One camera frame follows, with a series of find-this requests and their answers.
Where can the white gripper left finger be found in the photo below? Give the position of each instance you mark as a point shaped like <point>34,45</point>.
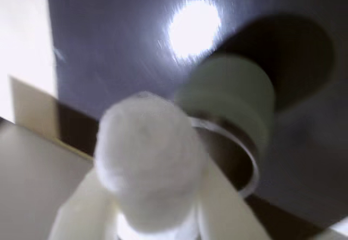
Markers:
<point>81,207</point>

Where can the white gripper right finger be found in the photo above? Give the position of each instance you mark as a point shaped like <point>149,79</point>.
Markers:
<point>228,204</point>

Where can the white gauze roll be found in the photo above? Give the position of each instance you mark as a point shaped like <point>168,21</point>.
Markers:
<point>146,153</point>

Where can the pale green steel-rimmed mug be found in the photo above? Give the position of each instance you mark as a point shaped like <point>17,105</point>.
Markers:
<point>231,96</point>

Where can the black table mat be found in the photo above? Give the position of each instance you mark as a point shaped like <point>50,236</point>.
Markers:
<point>108,47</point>

